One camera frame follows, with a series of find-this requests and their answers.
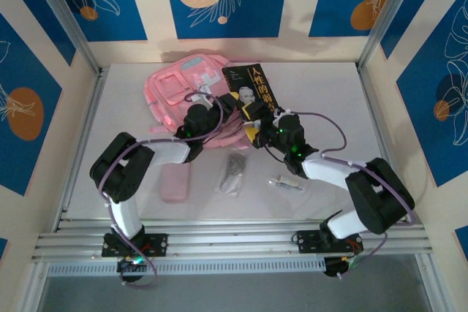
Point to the aluminium frame leg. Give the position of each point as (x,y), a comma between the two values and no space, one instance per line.
(431,286)
(34,286)

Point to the pink school backpack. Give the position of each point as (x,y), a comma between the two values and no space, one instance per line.
(172,82)

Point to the aluminium side rail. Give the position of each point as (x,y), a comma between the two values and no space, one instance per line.
(369,96)
(90,107)

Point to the aluminium crossbeam rail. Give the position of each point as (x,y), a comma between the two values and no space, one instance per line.
(234,240)

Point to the black controller box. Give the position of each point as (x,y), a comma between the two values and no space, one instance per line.
(129,266)
(334,266)

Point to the black book with portrait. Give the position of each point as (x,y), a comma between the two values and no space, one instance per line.
(252,82)

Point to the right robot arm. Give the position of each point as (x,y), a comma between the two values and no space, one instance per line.
(342,226)

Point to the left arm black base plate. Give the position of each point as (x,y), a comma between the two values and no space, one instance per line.
(159,244)

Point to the clear bag of clips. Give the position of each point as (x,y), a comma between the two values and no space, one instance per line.
(232,173)

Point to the pink pencil case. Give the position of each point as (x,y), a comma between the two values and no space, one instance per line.
(175,186)

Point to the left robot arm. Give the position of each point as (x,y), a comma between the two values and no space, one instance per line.
(126,217)

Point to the aluminium frame post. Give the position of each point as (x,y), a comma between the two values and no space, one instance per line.
(67,16)
(384,16)

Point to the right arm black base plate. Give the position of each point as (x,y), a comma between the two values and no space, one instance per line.
(305,240)

